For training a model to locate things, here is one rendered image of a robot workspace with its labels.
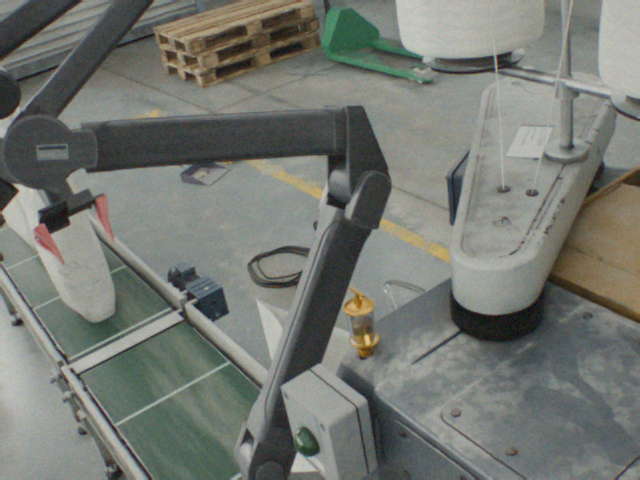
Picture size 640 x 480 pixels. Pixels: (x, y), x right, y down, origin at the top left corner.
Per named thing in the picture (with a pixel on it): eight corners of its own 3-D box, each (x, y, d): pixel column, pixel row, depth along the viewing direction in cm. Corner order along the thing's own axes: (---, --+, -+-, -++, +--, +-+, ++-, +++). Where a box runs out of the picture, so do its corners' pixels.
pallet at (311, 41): (165, 73, 664) (160, 58, 657) (275, 36, 715) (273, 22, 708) (203, 88, 602) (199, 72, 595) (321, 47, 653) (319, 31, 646)
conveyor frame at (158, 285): (-50, 203, 403) (-60, 182, 396) (28, 172, 424) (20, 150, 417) (75, 401, 236) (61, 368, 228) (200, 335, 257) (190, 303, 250)
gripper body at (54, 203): (93, 195, 129) (75, 162, 131) (41, 219, 125) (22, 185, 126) (93, 211, 135) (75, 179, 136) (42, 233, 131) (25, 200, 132)
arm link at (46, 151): (360, 97, 97) (394, 96, 87) (363, 199, 99) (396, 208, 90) (1, 116, 81) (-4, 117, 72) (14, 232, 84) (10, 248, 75)
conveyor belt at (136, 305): (-43, 199, 405) (-49, 185, 400) (20, 173, 422) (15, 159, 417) (82, 385, 241) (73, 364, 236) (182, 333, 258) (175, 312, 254)
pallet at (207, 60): (161, 58, 656) (157, 43, 649) (271, 21, 710) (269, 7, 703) (203, 71, 594) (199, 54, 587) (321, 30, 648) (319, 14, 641)
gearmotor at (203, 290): (160, 299, 282) (150, 266, 275) (194, 282, 289) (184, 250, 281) (196, 332, 260) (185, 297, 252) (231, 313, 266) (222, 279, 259)
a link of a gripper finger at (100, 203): (125, 228, 129) (100, 185, 130) (88, 245, 126) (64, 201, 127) (123, 242, 135) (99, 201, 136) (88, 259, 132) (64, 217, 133)
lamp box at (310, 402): (296, 451, 72) (279, 384, 68) (332, 428, 74) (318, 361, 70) (341, 494, 67) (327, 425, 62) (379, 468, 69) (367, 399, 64)
